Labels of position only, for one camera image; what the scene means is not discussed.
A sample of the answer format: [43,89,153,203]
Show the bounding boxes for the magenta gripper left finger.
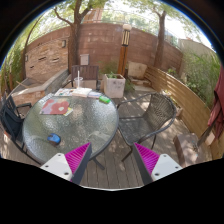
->
[41,143,92,185]

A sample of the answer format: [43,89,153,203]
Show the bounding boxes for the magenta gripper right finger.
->
[133,143,182,185]

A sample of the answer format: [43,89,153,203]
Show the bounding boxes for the blue computer mouse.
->
[47,133,61,145]

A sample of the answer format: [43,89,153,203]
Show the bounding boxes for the brown stone block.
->
[173,133,204,168]

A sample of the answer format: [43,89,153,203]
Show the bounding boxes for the round glass patio table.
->
[23,94,119,167]

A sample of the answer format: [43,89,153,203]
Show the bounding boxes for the black wicker patio chair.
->
[117,92,176,160]

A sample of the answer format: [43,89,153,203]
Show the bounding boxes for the green rectangular case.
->
[99,96,111,104]

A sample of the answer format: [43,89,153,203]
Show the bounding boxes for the purple notebook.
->
[88,91,102,99]

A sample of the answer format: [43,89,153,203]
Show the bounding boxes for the beige closed book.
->
[72,88,92,97]

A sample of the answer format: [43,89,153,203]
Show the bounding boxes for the open magazine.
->
[54,88,74,96]

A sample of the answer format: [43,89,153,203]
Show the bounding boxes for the black chair on left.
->
[0,96,32,151]

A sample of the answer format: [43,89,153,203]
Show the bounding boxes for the folded red patio umbrella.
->
[197,66,224,146]

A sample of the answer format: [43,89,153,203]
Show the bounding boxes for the clear plastic cup with straw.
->
[74,71,83,88]

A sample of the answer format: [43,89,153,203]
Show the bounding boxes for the white square planter box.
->
[104,74,126,98]

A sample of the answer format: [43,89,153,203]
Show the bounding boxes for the tree trunk right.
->
[153,6,167,69]

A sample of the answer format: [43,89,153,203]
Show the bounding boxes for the tree trunk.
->
[153,6,167,69]
[54,0,94,71]

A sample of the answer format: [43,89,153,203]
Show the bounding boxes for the grey utility box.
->
[80,54,89,65]

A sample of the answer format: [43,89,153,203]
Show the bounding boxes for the tree trunk left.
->
[54,0,94,71]

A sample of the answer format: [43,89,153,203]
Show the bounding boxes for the wooden lamp post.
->
[117,24,132,75]

